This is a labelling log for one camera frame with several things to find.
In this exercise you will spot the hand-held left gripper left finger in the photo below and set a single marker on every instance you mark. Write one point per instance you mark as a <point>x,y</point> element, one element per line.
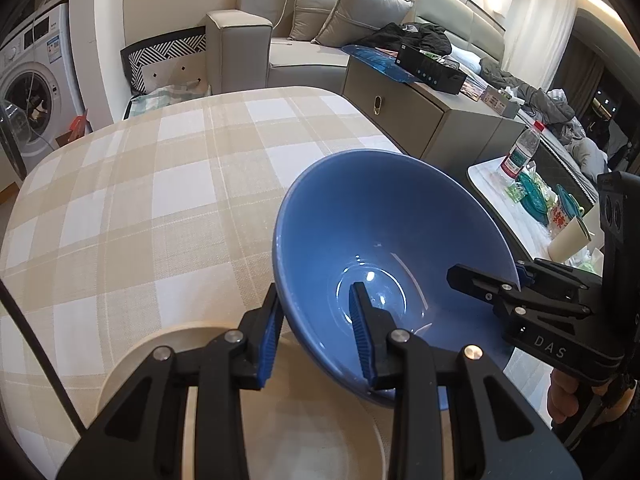
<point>270,340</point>

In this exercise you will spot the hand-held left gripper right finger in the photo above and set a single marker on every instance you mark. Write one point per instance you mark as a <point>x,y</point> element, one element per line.
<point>360,335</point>

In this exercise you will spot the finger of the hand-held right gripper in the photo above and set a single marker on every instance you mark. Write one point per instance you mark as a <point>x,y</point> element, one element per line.
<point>560,272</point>
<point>475,280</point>

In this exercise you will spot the blue ceramic bowl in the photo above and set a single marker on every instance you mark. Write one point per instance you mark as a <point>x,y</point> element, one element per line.
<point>390,210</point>

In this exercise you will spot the large cream ridged plate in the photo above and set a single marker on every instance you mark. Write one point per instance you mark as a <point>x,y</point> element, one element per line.
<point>130,360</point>

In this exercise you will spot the person's right hand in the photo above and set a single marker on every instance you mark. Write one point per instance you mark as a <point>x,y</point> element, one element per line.
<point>562,395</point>

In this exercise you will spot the red floral container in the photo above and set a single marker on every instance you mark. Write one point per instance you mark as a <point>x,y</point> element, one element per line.
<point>557,220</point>

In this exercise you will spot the teal lidded cup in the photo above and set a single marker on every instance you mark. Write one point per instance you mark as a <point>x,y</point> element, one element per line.
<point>567,202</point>

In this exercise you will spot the teal plastic container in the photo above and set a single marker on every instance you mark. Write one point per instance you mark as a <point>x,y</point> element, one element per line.
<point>532,200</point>

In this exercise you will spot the bed with grey sheet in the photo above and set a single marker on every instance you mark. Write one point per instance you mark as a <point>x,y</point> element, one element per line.
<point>555,155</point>

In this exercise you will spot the grey plaid crumpled clothes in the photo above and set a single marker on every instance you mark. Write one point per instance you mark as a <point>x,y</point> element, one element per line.
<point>585,150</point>

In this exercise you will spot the clear plastic water bottle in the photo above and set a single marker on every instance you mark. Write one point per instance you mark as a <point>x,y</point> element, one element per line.
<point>522,152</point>

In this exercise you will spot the dark window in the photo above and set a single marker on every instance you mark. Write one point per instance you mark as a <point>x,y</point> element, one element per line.
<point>615,120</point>

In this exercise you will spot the grey crumpled jacket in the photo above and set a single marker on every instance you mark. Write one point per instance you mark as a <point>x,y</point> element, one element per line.
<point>540,97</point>

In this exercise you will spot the white tissue box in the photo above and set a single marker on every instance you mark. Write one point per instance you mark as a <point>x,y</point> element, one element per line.
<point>500,105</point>

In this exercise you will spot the grey side cabinet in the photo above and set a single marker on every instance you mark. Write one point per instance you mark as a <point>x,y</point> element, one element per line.
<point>400,110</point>

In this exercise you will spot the black cardboard box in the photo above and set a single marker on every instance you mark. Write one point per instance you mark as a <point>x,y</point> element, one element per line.
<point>430,72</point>

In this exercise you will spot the dark brown curtain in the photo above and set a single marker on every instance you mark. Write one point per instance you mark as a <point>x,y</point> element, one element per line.
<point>580,60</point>

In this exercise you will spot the white bed pillow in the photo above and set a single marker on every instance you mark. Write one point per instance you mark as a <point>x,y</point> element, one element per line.
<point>465,55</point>

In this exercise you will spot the blue plastic tray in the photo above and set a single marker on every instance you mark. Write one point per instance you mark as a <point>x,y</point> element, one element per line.
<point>375,60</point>

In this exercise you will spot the white sheer curtain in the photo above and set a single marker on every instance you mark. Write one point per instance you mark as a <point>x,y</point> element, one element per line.
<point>540,20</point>

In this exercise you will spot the black jacket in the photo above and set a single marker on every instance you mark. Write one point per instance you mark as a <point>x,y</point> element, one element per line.
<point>400,37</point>

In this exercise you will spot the beige padded headboard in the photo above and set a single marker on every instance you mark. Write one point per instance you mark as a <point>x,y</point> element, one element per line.
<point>460,15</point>

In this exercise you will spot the green checked cloth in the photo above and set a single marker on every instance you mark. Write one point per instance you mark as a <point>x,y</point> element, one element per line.
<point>155,100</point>

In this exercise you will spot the grey fabric sofa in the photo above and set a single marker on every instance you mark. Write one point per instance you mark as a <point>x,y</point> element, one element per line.
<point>300,67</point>

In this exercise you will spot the red paper bag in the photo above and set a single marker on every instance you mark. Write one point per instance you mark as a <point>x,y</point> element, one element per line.
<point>75,130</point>

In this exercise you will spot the grey sofa pillow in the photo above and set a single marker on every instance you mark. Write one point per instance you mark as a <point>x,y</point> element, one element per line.
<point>315,5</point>
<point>365,15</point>

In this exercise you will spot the black white patterned basket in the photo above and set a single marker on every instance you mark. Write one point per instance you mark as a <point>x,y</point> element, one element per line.
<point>165,47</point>

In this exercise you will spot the white washing machine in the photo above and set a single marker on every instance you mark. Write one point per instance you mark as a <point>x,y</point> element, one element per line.
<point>45,45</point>

